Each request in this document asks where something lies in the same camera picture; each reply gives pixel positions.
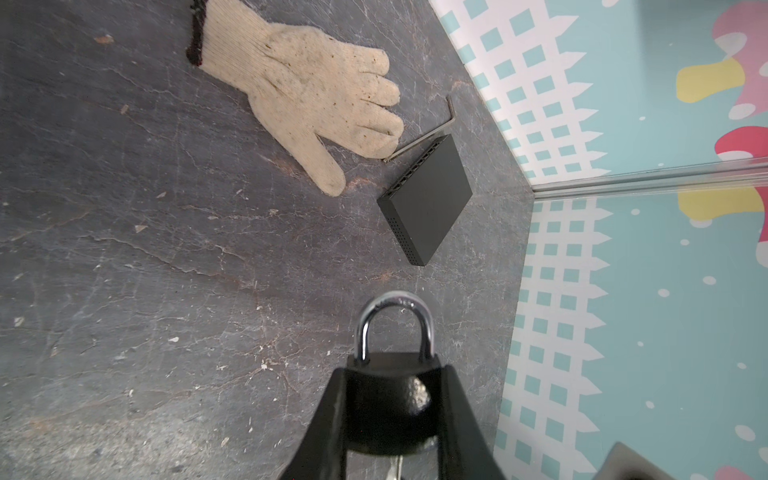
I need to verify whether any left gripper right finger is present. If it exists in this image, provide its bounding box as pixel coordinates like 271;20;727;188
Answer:
437;365;505;480

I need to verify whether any metal hex key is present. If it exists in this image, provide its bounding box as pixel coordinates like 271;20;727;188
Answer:
383;95;456;162

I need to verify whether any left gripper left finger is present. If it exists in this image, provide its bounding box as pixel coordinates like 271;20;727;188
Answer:
280;368;347;480

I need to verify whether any flat black box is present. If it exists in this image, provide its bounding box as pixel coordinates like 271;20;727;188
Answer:
377;134;473;266

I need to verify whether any beige knit work glove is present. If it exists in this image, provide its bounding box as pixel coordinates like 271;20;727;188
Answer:
186;0;404;197

